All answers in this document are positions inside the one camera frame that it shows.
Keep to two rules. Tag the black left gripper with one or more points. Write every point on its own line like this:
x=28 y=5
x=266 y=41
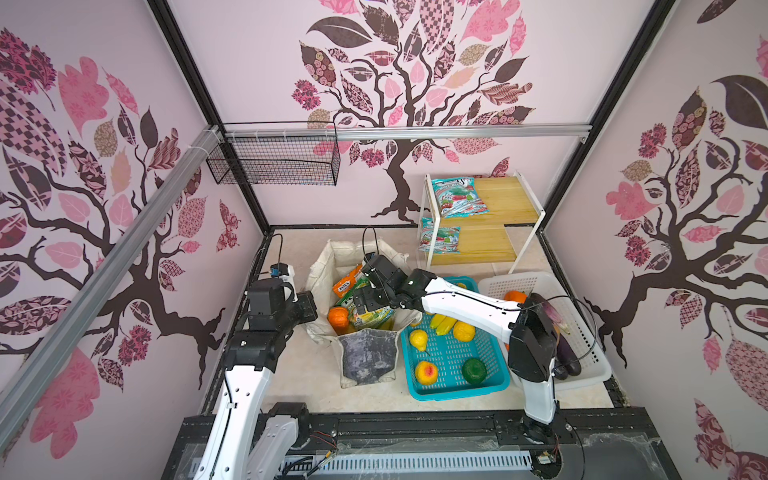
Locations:
x=304 y=299

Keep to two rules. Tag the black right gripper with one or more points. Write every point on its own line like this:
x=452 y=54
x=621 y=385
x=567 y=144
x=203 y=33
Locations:
x=366 y=293

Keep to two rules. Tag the yellow green candy bag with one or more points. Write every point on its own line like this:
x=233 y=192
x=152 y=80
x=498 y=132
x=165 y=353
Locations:
x=363 y=317

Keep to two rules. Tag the orange Fox's candy bag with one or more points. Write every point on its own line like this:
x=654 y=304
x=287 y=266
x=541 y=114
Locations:
x=346 y=283

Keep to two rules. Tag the orange bell pepper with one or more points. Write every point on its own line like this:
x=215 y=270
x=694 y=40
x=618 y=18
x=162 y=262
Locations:
x=338 y=319

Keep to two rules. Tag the cream canvas grocery bag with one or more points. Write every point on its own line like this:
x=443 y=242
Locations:
x=366 y=356

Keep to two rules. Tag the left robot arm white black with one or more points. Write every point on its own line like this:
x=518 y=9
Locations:
x=235 y=450

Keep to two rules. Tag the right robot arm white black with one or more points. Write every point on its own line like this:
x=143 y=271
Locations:
x=531 y=336

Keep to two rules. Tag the lower green white candy bag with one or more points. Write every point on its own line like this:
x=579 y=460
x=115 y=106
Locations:
x=447 y=239

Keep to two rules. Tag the green white candy bag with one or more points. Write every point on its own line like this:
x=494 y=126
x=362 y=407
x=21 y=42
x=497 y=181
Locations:
x=458 y=197
x=447 y=239

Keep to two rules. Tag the teal plastic fruit basket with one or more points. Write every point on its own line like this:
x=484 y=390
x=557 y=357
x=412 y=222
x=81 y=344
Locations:
x=449 y=355

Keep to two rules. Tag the red yellow peach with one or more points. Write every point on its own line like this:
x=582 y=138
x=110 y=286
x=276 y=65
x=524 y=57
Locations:
x=426 y=373

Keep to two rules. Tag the green bell pepper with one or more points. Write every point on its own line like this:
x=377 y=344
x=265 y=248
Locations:
x=474 y=371

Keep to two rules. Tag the orange tomato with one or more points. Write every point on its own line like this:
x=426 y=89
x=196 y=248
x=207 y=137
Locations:
x=516 y=297

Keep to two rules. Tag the white wooden two-tier shelf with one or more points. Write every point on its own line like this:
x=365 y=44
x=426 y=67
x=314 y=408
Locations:
x=500 y=236

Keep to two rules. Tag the purple eggplant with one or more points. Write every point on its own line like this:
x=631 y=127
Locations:
x=567 y=363

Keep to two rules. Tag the white plastic vegetable basket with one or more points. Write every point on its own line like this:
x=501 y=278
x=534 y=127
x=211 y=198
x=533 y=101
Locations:
x=578 y=331

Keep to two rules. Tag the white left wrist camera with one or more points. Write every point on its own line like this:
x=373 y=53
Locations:
x=282 y=274

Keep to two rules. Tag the black wire wall basket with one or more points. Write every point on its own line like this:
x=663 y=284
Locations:
x=277 y=153

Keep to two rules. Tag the white slotted cable duct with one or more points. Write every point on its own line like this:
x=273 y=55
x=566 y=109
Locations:
x=388 y=464

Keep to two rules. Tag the aluminium frame bar rear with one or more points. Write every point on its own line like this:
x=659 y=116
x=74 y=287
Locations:
x=415 y=133

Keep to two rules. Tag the aluminium frame bar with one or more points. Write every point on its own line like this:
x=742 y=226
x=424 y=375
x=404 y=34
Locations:
x=415 y=133
x=29 y=383

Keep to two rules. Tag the aluminium frame bar left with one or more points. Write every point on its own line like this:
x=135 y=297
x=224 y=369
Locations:
x=29 y=383

